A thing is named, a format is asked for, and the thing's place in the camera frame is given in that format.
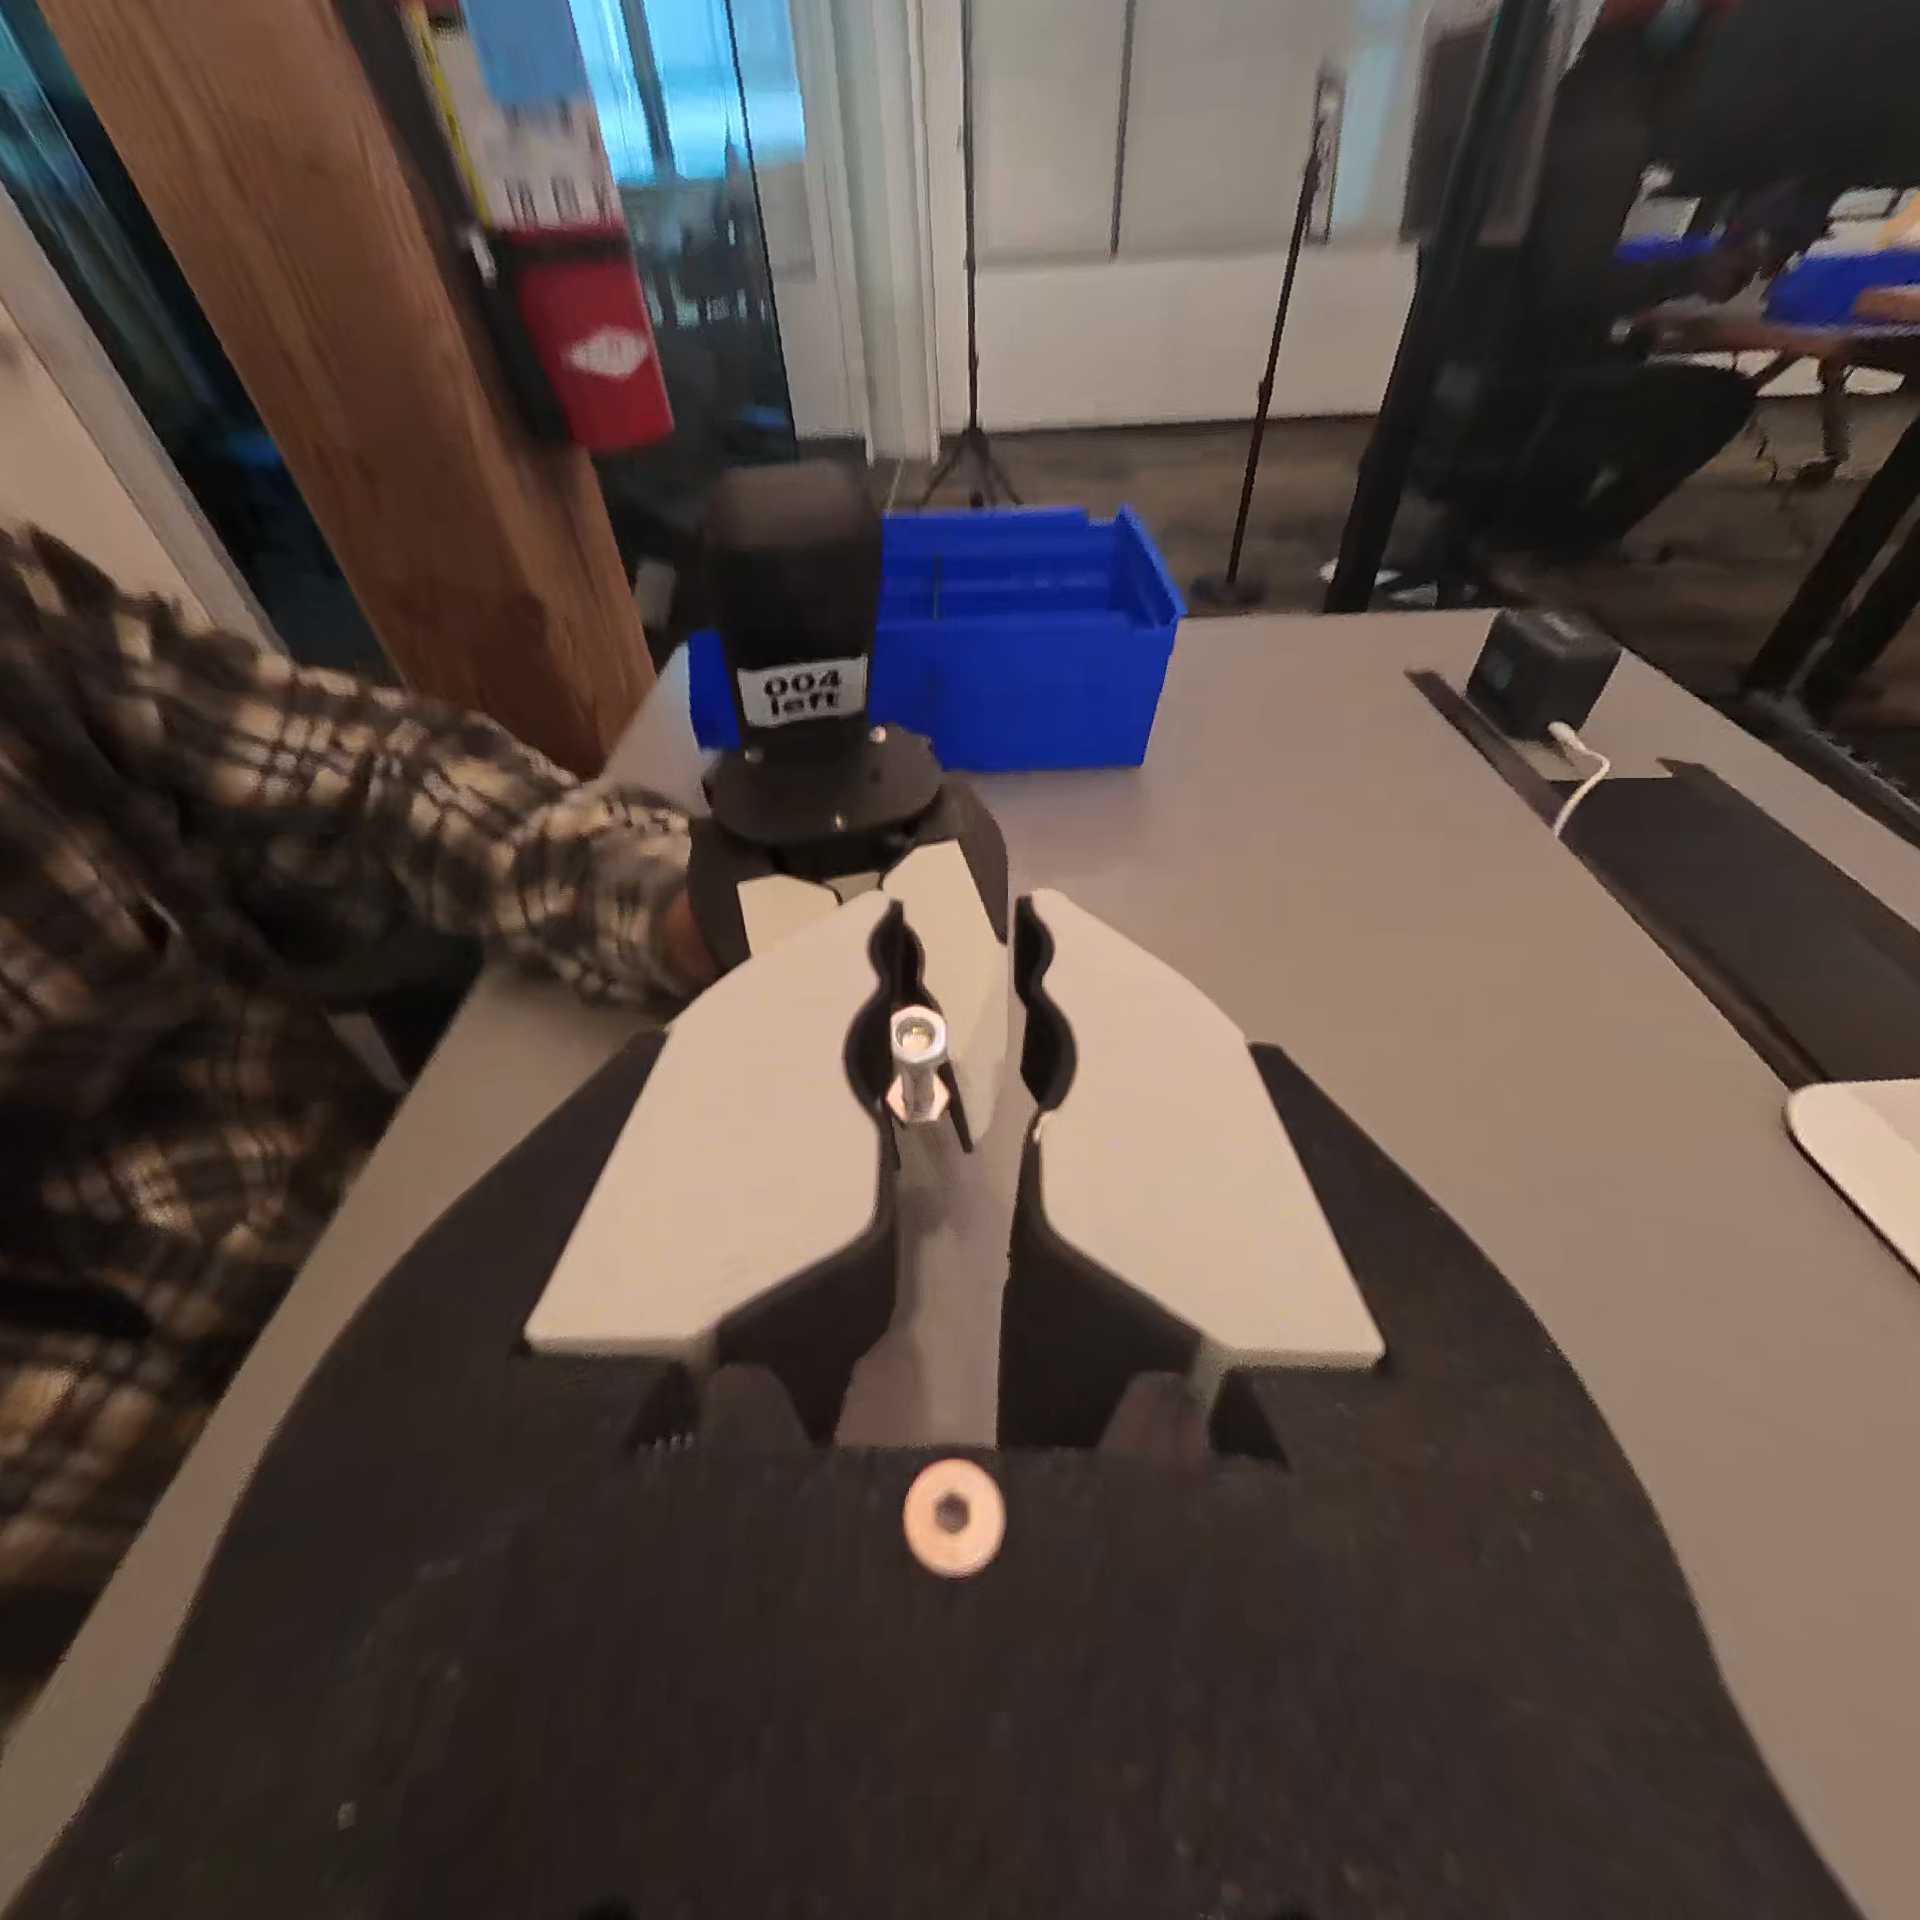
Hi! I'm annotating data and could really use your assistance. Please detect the blue wall sign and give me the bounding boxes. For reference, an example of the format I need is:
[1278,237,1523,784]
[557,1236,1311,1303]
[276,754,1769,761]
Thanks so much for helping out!
[405,0,623,233]

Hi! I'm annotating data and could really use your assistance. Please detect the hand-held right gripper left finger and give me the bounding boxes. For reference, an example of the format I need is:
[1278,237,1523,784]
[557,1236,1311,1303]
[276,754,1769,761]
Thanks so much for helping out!
[521,891,927,1373]

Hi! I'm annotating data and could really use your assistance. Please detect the black light stand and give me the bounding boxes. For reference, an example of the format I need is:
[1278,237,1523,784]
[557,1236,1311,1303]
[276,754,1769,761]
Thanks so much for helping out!
[1190,106,1343,608]

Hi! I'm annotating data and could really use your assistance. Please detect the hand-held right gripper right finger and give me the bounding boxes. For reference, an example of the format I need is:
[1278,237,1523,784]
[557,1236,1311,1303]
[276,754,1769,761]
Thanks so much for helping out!
[1001,885,1388,1377]

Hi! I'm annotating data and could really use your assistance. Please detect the red wall alarm box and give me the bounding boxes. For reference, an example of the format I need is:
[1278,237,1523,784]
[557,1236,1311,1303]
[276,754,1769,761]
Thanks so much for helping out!
[486,224,677,452]

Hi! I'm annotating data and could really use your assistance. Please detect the white pad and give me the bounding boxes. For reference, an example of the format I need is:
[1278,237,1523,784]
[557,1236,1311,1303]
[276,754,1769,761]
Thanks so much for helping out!
[1786,1077,1920,1281]

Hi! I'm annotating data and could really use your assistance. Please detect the blue plastic bin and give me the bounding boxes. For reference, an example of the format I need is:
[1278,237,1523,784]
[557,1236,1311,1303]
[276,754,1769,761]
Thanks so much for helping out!
[690,505,1187,775]

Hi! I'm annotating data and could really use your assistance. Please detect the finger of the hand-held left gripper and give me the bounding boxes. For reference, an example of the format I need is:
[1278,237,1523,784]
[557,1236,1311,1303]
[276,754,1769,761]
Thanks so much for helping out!
[735,874,845,965]
[882,839,1014,1155]

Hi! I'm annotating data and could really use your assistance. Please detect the thin black tripod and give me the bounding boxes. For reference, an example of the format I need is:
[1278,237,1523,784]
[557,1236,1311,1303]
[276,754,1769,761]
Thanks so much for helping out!
[914,0,1023,513]

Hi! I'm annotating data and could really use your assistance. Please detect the wooden pillar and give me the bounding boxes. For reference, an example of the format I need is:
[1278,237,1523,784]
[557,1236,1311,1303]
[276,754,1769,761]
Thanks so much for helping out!
[37,0,662,775]

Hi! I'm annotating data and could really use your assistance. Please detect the silver bolt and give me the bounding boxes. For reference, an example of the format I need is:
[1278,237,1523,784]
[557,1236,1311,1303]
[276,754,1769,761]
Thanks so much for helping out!
[890,1008,951,1144]

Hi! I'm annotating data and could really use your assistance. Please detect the person's plaid shirt torso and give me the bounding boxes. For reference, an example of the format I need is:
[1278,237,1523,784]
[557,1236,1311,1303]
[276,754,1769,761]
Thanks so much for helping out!
[0,516,497,1713]

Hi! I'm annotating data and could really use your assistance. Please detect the black power adapter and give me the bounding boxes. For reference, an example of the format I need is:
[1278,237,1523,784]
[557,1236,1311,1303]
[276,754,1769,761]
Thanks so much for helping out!
[1467,608,1625,740]

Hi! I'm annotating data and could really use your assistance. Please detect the large black stand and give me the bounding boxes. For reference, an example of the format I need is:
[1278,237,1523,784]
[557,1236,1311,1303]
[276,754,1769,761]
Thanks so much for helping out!
[1327,0,1561,616]

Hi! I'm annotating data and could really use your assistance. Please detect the black diagonal frame legs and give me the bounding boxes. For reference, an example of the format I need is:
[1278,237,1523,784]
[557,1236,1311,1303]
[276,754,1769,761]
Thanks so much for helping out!
[1739,435,1920,723]

